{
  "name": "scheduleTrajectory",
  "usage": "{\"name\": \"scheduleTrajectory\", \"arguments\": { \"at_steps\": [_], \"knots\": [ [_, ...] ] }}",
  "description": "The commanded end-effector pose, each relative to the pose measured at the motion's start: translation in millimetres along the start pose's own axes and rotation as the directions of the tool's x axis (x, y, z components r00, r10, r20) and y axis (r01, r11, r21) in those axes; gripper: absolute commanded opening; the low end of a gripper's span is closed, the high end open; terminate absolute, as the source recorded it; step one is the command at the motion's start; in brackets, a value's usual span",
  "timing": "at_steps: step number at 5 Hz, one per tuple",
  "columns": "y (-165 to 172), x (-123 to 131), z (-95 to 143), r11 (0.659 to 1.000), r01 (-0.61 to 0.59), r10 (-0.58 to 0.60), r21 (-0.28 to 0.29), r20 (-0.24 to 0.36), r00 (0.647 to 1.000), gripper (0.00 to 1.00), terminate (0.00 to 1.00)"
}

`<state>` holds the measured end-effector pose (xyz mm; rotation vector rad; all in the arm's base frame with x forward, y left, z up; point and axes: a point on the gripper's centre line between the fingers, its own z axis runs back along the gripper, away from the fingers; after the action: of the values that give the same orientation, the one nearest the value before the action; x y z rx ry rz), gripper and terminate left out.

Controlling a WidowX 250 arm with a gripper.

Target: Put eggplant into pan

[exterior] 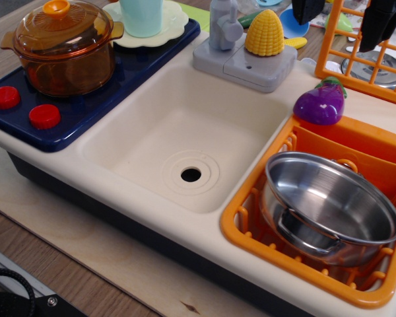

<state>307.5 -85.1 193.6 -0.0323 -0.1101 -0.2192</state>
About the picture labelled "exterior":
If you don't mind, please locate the steel pot lid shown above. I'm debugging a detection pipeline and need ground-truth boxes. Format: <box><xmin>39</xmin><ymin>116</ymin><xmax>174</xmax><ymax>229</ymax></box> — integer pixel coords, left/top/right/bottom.
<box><xmin>341</xmin><ymin>51</ymin><xmax>396</xmax><ymax>89</ymax></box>

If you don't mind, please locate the right red stove knob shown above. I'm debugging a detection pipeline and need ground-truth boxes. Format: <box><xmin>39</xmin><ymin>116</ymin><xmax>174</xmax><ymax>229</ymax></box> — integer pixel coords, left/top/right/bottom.
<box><xmin>28</xmin><ymin>104</ymin><xmax>61</xmax><ymax>129</ymax></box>

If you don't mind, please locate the black cable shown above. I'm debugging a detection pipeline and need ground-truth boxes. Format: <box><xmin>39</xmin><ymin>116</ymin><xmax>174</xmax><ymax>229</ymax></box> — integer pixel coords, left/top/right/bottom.
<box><xmin>0</xmin><ymin>267</ymin><xmax>36</xmax><ymax>317</ymax></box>

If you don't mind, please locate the black metal bracket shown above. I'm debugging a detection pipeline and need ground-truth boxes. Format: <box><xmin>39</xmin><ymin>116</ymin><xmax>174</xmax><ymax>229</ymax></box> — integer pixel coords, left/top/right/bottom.
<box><xmin>0</xmin><ymin>292</ymin><xmax>86</xmax><ymax>316</ymax></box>

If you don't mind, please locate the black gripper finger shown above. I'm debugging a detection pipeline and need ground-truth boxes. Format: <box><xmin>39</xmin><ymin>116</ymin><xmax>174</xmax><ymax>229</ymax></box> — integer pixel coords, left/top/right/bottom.
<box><xmin>292</xmin><ymin>0</ymin><xmax>325</xmax><ymax>25</ymax></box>
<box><xmin>359</xmin><ymin>0</ymin><xmax>396</xmax><ymax>52</ymax></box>

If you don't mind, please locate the small yellow corn piece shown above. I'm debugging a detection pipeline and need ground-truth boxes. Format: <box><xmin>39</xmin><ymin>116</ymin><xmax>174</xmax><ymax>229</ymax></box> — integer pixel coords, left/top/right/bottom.
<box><xmin>284</xmin><ymin>37</ymin><xmax>308</xmax><ymax>50</ymax></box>

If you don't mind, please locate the cream toy kitchen sink unit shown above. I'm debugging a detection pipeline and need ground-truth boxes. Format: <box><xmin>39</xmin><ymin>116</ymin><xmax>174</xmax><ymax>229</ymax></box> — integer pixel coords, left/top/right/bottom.
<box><xmin>0</xmin><ymin>30</ymin><xmax>396</xmax><ymax>317</ymax></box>

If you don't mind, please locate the orange plastic grid rack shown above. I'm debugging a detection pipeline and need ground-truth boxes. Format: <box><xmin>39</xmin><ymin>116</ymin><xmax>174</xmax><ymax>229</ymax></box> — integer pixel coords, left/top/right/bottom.
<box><xmin>315</xmin><ymin>1</ymin><xmax>396</xmax><ymax>104</ymax></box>

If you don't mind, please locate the light green toy vegetable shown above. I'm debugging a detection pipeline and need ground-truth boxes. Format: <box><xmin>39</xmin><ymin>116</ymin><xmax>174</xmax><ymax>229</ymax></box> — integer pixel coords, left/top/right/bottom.
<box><xmin>335</xmin><ymin>13</ymin><xmax>353</xmax><ymax>33</ymax></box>

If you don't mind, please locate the stainless steel pan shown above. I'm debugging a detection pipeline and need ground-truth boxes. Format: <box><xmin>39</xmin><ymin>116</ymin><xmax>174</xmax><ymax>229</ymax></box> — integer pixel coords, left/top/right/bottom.
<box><xmin>259</xmin><ymin>151</ymin><xmax>396</xmax><ymax>267</ymax></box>

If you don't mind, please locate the grey toy faucet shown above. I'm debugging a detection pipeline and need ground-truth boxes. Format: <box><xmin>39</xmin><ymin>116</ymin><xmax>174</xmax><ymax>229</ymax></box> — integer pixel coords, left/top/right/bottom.
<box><xmin>193</xmin><ymin>1</ymin><xmax>298</xmax><ymax>92</ymax></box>

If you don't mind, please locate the navy blue toy stove top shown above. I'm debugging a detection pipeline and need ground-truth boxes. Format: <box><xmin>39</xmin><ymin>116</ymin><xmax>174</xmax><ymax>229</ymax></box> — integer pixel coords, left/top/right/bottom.
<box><xmin>0</xmin><ymin>19</ymin><xmax>201</xmax><ymax>153</ymax></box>

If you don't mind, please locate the left red stove knob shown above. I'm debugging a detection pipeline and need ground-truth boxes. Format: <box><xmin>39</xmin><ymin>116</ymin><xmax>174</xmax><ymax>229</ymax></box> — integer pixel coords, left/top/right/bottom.
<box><xmin>0</xmin><ymin>86</ymin><xmax>21</xmax><ymax>110</ymax></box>

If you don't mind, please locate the amber lid with orange knob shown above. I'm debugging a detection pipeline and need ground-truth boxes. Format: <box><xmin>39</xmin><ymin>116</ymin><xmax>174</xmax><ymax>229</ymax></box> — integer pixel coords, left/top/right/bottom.
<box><xmin>3</xmin><ymin>1</ymin><xmax>114</xmax><ymax>60</ymax></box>

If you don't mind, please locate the orange dish drainer basket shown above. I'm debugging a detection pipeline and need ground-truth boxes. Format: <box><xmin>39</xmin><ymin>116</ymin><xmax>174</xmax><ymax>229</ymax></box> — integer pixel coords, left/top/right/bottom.
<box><xmin>220</xmin><ymin>117</ymin><xmax>396</xmax><ymax>310</ymax></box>

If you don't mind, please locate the green toy cucumber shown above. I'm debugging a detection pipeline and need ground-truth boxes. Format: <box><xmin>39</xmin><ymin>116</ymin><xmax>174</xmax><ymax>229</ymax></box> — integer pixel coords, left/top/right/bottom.
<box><xmin>238</xmin><ymin>11</ymin><xmax>261</xmax><ymax>29</ymax></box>

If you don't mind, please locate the yellow toy corn cob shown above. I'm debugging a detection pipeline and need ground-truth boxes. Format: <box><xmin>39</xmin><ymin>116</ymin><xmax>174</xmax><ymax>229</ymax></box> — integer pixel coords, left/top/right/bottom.
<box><xmin>244</xmin><ymin>9</ymin><xmax>285</xmax><ymax>57</ymax></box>

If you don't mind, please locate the mint green cup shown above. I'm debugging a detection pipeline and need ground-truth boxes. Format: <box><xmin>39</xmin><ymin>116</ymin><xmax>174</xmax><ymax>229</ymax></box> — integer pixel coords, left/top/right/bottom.
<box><xmin>119</xmin><ymin>0</ymin><xmax>163</xmax><ymax>38</ymax></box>

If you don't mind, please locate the pale yellow scalloped plate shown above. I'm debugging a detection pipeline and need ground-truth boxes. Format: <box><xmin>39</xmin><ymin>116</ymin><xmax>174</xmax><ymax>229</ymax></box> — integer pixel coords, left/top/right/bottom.
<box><xmin>104</xmin><ymin>1</ymin><xmax>189</xmax><ymax>48</ymax></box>

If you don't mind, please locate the blue plastic bowl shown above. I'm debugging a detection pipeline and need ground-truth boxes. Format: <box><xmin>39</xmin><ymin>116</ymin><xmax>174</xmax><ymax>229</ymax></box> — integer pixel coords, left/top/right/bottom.
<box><xmin>279</xmin><ymin>9</ymin><xmax>310</xmax><ymax>39</ymax></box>

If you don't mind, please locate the red stove knob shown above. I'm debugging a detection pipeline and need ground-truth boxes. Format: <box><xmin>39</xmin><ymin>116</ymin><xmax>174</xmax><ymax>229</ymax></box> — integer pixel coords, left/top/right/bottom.
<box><xmin>28</xmin><ymin>104</ymin><xmax>61</xmax><ymax>129</ymax></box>
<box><xmin>0</xmin><ymin>86</ymin><xmax>21</xmax><ymax>110</ymax></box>

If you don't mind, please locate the amber transparent pot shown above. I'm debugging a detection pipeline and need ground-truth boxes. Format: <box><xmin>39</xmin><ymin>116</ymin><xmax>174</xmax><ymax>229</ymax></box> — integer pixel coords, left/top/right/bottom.
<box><xmin>0</xmin><ymin>22</ymin><xmax>123</xmax><ymax>97</ymax></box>

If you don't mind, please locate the purple toy eggplant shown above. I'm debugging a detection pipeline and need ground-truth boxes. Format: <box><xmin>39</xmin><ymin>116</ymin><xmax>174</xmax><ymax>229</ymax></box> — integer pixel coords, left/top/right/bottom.
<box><xmin>293</xmin><ymin>76</ymin><xmax>347</xmax><ymax>125</ymax></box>

